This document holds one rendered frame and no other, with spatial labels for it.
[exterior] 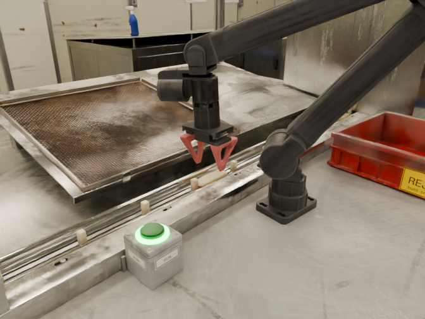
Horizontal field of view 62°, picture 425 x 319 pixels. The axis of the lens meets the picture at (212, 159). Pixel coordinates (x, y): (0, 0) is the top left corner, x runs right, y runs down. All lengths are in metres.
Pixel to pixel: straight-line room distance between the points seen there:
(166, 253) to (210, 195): 0.22
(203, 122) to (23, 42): 3.54
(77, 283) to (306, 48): 1.22
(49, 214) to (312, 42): 1.13
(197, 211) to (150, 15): 4.71
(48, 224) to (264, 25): 0.58
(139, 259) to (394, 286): 0.42
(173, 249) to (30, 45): 3.75
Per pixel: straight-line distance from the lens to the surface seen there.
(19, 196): 0.96
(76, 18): 4.74
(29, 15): 4.21
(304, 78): 1.53
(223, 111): 1.19
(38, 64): 4.24
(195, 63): 0.70
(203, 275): 0.63
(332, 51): 1.47
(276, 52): 3.95
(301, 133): 0.71
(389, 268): 0.71
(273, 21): 0.69
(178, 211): 0.71
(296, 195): 0.77
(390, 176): 0.98
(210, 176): 0.85
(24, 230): 0.82
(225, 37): 0.70
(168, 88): 0.76
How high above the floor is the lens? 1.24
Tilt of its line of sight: 24 degrees down
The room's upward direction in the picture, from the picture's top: straight up
